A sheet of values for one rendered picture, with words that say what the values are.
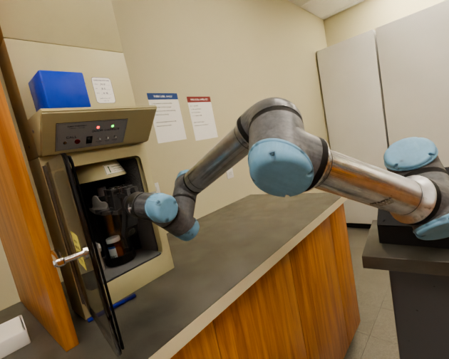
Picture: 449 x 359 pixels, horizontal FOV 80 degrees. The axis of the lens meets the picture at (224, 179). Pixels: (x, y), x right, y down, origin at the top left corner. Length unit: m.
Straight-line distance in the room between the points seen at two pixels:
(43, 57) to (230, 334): 0.94
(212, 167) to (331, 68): 2.93
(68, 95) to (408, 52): 3.08
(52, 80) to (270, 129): 0.53
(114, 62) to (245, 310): 0.90
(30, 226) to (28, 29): 0.51
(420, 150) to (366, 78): 2.63
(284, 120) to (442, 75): 2.86
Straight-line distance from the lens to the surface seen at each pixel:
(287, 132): 0.51
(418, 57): 3.36
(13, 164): 0.75
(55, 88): 0.79
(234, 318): 0.92
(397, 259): 0.93
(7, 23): 0.94
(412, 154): 0.82
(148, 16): 1.78
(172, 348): 0.73
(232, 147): 0.67
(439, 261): 0.93
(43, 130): 0.78
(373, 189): 0.62
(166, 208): 0.70
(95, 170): 0.92
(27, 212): 0.75
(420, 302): 1.06
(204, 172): 0.75
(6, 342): 0.96
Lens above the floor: 1.35
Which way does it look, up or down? 7 degrees down
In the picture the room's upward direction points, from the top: 11 degrees counter-clockwise
